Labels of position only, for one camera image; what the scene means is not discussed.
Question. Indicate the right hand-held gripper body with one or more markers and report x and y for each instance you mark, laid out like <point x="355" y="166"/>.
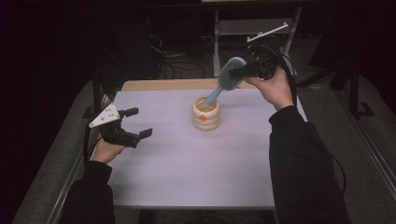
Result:
<point x="264" y="63"/>

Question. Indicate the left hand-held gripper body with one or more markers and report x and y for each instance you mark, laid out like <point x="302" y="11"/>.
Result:
<point x="115" y="132"/>

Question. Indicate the light blue hairbrush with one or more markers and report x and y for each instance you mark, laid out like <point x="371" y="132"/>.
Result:
<point x="229" y="77"/>

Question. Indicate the cream ribbed ceramic cup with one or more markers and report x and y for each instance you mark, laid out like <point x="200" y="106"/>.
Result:
<point x="205" y="118"/>

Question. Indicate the person's left hand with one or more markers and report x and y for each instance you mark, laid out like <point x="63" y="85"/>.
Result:
<point x="107" y="152"/>

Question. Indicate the person's right hand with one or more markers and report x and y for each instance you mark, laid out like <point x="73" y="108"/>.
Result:
<point x="275" y="90"/>

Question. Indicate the black metal stand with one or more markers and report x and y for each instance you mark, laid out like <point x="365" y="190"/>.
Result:
<point x="355" y="93"/>
<point x="97" y="90"/>

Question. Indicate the white table cover sheet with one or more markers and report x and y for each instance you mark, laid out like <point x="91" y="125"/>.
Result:
<point x="193" y="168"/>

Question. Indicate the white metal stand frame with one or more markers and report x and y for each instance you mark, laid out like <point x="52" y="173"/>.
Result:
<point x="233" y="28"/>

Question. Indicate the aluminium frame rail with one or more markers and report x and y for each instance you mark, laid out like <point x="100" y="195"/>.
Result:
<point x="67" y="189"/>
<point x="373" y="149"/>

